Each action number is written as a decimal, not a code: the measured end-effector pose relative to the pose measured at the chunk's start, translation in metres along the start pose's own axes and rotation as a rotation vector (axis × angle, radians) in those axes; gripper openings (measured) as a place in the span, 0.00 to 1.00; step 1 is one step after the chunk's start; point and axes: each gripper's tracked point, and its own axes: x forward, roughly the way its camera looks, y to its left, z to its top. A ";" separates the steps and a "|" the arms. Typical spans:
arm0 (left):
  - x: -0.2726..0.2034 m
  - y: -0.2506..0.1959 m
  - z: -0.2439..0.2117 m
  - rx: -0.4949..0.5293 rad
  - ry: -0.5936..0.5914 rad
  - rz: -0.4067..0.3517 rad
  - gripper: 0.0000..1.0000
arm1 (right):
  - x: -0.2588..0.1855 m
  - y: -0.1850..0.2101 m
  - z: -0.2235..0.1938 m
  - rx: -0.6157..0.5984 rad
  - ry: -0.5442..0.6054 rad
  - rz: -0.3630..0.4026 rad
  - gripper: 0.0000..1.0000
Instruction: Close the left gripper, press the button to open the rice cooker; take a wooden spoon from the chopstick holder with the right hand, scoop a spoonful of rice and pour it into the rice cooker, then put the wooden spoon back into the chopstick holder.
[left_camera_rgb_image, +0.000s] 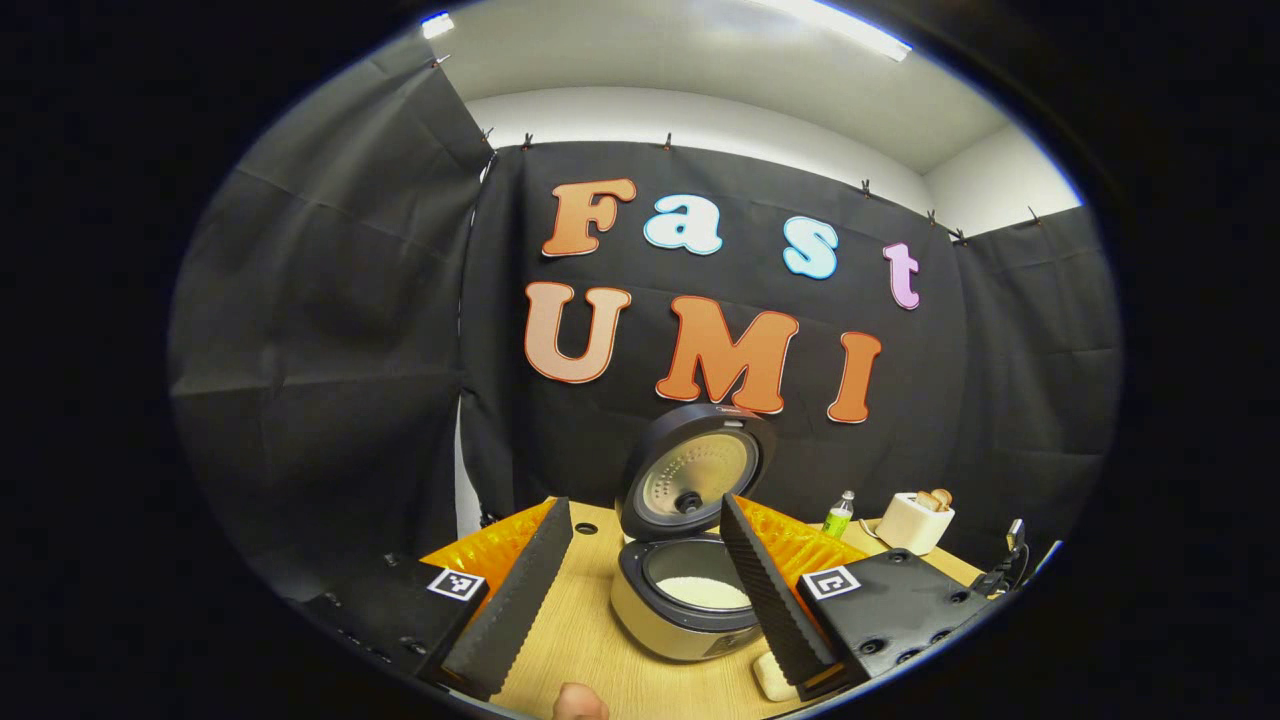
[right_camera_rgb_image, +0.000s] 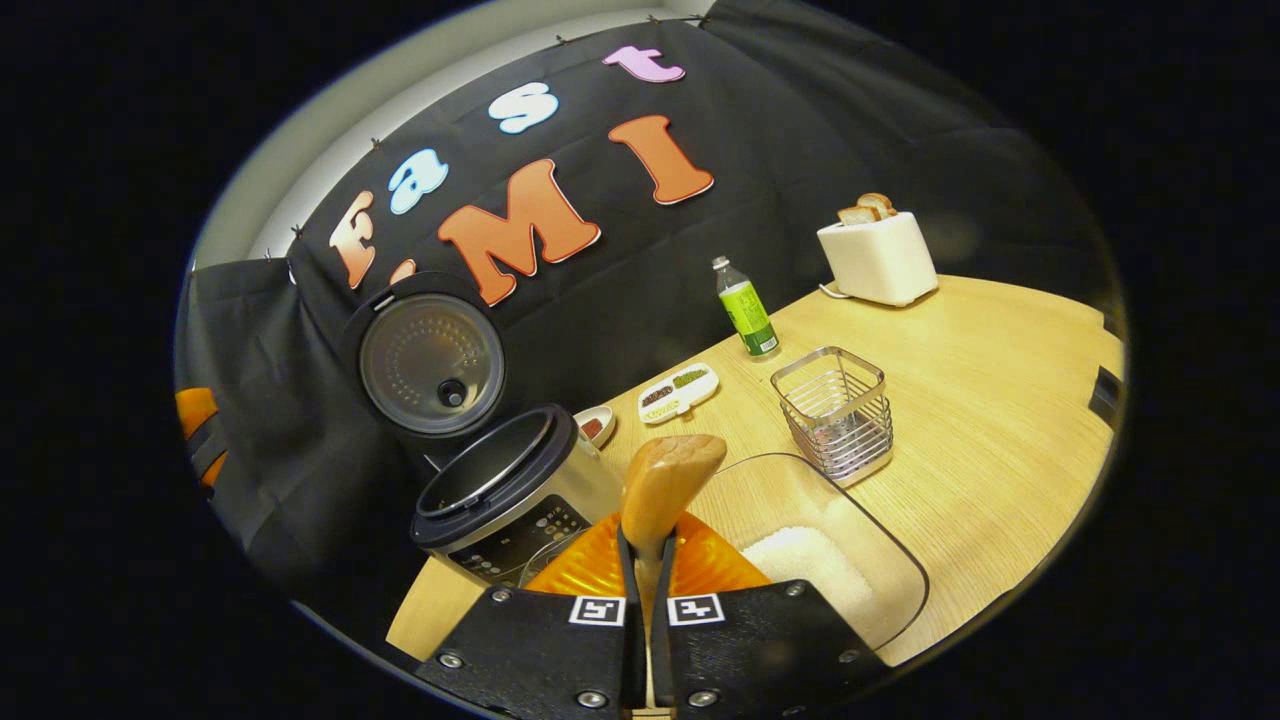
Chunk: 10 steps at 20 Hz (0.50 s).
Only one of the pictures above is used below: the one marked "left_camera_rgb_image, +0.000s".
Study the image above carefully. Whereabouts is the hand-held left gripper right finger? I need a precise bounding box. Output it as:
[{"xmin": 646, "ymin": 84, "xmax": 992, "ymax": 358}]
[{"xmin": 718, "ymin": 492, "xmax": 1006, "ymax": 703}]

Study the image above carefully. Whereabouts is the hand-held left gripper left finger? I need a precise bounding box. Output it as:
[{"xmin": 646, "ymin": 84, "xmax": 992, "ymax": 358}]
[{"xmin": 300, "ymin": 496, "xmax": 575, "ymax": 701}]

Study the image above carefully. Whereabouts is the white rice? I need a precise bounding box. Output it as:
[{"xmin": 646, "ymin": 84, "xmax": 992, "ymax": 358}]
[{"xmin": 655, "ymin": 575, "xmax": 753, "ymax": 611}]

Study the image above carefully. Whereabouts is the dark grey rice cooker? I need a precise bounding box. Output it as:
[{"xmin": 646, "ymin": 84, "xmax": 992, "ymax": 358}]
[{"xmin": 610, "ymin": 403, "xmax": 779, "ymax": 664}]

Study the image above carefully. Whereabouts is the white toaster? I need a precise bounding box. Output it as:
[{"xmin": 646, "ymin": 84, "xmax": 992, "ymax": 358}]
[{"xmin": 875, "ymin": 490, "xmax": 956, "ymax": 556}]

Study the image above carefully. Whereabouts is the black backdrop cloth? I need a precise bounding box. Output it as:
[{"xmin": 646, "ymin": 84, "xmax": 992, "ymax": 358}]
[{"xmin": 168, "ymin": 30, "xmax": 1123, "ymax": 611}]

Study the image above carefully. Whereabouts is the black cable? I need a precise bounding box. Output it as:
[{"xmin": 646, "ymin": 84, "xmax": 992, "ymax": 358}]
[{"xmin": 968, "ymin": 518, "xmax": 1031, "ymax": 598}]

